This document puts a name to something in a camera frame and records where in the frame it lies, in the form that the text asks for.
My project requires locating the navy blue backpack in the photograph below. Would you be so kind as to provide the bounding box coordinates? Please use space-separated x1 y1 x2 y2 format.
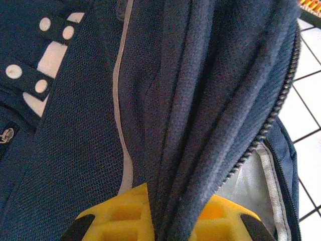
0 0 303 241

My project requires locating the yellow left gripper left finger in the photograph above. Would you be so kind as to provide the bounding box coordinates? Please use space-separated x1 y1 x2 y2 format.
60 182 154 241

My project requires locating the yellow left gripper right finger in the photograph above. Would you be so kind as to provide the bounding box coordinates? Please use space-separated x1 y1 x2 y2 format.
192 194 278 241

